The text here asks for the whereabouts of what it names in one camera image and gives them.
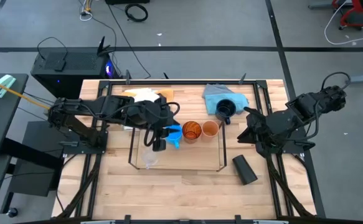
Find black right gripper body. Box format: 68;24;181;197
237;114;275;147

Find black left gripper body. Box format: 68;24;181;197
126;95;176;133

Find blue plastic mug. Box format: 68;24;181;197
164;124;184;149

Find small clear glass mug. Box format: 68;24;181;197
141;148;159;170

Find white cloth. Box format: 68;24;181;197
131;88;162;103

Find orange translucent tumbler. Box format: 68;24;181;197
181;121;202;144

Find clear acrylic tray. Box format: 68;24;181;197
127;119;227;172

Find tall black tumbler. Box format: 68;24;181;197
232;154;258;186

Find glossy black mug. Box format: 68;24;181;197
215;98;237;125

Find peach plastic cup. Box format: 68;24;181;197
201;120;220;142

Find light blue cloth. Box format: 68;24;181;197
204;92;250;115

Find yellow cloth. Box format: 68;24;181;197
120;88;174;103

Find grey cloth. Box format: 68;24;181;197
202;83;235;98

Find black wifi antenna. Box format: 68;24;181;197
96;36;115;57

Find black computer tower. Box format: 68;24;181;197
31;46;121;100

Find small black box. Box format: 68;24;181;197
53;58;67;72

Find black cabinet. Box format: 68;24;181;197
8;120;64;197

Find black desk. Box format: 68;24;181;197
0;73;29;159

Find mint green stapler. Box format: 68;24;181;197
0;74;16;99

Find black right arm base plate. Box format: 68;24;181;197
258;129;316;154

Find black aluminium table frame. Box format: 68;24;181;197
56;73;325;224

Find long black floor cable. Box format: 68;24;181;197
105;2;153;79

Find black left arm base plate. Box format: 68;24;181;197
63;130;109;155

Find black coiled cable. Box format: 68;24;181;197
124;2;149;22

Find white floor cable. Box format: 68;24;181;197
323;0;363;46

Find white and yellow cable bundle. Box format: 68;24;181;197
78;0;93;22

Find black tower cable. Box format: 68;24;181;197
37;36;68;60

